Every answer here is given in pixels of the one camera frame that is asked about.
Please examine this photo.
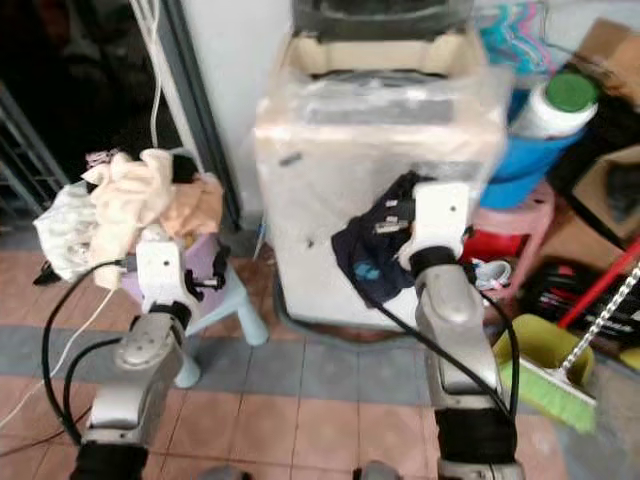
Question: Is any grey metal gate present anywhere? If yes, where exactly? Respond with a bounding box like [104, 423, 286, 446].
[0, 88, 53, 219]

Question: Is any grey right robot foot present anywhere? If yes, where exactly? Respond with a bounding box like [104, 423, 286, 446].
[358, 460, 403, 480]

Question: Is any pink plastic stool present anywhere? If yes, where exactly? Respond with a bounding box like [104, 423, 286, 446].
[468, 183, 558, 299]

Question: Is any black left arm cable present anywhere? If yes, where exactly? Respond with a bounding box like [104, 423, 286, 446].
[42, 258, 143, 447]

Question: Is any plastic-covered white washing machine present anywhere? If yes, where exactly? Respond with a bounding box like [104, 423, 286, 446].
[252, 0, 513, 328]

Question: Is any white hose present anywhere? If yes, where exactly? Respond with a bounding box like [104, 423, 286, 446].
[128, 0, 193, 153]

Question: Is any white floor cable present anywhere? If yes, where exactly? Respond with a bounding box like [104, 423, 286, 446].
[0, 288, 113, 429]

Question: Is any pale blue plastic stool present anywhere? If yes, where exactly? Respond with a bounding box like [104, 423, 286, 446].
[118, 232, 272, 390]

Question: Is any blue plastic basin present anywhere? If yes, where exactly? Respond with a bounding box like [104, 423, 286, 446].
[488, 88, 593, 208]

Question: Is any red container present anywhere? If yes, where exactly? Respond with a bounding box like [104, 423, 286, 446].
[464, 228, 533, 267]

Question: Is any peach garment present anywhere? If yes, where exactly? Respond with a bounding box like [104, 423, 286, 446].
[160, 176, 225, 241]

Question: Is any colourful clothes hangers bundle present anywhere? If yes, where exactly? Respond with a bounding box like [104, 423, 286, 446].
[474, 0, 548, 77]

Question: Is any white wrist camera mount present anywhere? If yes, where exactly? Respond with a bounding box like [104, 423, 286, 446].
[398, 181, 472, 273]
[134, 242, 197, 309]

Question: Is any navy blue garment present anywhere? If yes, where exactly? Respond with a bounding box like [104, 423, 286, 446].
[329, 169, 423, 307]

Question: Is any dark grey door frame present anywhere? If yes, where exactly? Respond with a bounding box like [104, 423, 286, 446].
[160, 0, 243, 226]

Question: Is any brown cardboard box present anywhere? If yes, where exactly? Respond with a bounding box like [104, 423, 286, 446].
[573, 16, 640, 103]

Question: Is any pink patterned cloth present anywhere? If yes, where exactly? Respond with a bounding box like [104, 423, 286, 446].
[84, 149, 123, 170]

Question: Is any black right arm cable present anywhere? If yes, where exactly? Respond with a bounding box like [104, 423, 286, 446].
[356, 262, 521, 421]

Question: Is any silver ribbed metal handle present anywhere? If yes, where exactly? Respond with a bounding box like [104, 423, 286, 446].
[560, 258, 640, 378]

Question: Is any black shoe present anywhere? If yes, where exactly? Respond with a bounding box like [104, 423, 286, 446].
[30, 260, 63, 288]

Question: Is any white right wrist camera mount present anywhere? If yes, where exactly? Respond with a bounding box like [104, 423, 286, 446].
[398, 181, 472, 273]

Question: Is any cream cloth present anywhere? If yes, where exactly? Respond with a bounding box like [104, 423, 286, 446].
[80, 148, 177, 291]

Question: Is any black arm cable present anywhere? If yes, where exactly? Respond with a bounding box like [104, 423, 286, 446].
[42, 258, 143, 447]
[356, 262, 521, 421]

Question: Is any flat brown cardboard sheet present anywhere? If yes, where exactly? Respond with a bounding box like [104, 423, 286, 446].
[530, 140, 640, 276]

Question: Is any white bottle green cap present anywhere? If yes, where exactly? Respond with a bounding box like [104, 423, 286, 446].
[509, 71, 600, 140]

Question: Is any white lace garment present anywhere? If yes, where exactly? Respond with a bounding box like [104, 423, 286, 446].
[33, 184, 103, 281]

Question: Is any black box red print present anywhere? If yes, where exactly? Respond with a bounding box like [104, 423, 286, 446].
[518, 258, 623, 333]

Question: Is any yellow-green dustpan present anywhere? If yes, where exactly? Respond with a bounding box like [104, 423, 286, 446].
[492, 313, 597, 393]

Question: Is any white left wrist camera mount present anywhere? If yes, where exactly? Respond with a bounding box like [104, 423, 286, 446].
[134, 242, 197, 309]

